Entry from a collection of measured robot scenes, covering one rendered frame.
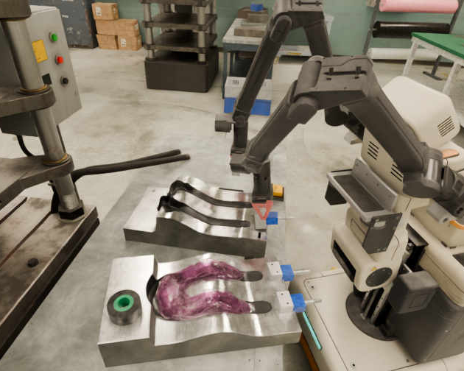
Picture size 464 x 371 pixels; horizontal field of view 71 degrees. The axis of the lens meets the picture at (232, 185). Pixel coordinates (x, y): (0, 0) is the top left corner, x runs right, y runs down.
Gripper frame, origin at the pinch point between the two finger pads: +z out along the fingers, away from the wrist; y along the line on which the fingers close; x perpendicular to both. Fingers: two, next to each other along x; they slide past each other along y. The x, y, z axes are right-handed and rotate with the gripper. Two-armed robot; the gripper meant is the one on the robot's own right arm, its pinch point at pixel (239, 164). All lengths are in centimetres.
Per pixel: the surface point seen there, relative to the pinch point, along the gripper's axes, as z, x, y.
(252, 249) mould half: 10.8, 9.9, 36.3
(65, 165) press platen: -9, -58, 28
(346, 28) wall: 39, 133, -625
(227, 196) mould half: 6.6, -2.4, 14.4
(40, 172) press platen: -10, -63, 34
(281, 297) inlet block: 7, 20, 57
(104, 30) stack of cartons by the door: 53, -352, -561
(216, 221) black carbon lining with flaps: 7.0, -4.0, 28.7
